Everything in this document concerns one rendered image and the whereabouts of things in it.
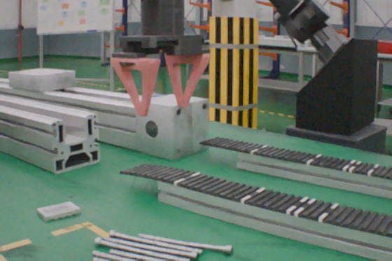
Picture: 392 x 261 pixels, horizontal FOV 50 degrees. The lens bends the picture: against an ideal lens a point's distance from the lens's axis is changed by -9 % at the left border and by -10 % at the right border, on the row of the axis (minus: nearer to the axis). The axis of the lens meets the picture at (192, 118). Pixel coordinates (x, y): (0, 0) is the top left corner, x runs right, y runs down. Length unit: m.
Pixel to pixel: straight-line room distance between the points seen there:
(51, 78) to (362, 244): 0.83
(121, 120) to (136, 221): 0.35
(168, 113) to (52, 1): 6.35
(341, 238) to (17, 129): 0.58
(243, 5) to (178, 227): 3.62
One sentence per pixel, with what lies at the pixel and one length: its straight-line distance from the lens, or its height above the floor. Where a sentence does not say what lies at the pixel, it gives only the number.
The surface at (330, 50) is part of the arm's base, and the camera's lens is 1.09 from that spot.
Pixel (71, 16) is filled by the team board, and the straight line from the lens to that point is 6.81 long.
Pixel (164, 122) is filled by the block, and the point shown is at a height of 0.84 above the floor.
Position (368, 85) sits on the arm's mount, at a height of 0.88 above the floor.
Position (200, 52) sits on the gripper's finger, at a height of 0.97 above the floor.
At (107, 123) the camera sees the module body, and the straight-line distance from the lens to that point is 0.91.
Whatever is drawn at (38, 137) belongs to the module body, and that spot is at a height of 0.83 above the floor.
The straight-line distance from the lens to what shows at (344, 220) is 0.50.
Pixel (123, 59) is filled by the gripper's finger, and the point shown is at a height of 0.97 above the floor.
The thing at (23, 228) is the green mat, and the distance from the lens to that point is 0.56.
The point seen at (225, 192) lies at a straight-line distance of 0.56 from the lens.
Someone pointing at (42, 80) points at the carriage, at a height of 0.89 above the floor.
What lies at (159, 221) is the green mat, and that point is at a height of 0.78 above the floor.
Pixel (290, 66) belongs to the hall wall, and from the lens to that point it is 9.56.
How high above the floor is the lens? 1.01
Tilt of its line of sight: 11 degrees down
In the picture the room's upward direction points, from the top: straight up
